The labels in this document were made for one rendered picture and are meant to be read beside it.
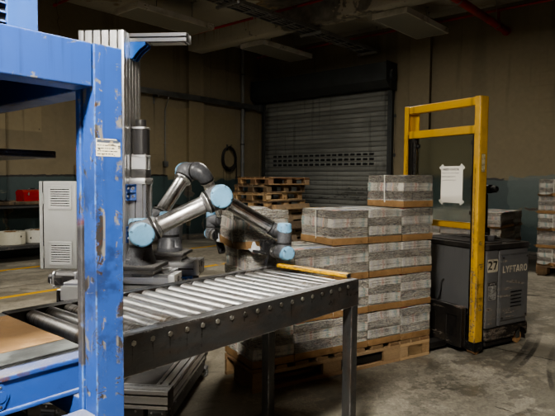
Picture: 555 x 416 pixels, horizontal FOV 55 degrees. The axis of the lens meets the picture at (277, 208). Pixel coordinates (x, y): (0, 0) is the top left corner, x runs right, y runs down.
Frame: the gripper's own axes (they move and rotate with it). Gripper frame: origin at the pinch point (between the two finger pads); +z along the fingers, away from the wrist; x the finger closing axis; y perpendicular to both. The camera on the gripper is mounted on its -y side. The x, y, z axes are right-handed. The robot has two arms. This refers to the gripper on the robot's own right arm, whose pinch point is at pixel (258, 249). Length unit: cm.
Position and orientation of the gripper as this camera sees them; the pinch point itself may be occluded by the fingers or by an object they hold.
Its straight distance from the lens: 305.2
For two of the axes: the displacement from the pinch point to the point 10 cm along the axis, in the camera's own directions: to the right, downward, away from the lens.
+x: -8.7, 0.1, -4.9
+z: -4.9, -0.5, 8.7
